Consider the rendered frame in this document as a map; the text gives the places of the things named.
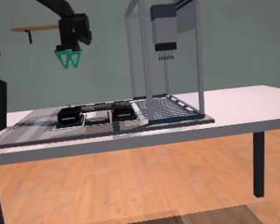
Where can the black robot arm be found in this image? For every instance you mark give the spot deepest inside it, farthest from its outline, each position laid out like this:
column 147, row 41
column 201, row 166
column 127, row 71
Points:
column 79, row 22

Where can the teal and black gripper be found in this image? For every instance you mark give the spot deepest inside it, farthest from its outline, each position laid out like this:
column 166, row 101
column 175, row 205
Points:
column 75, row 49

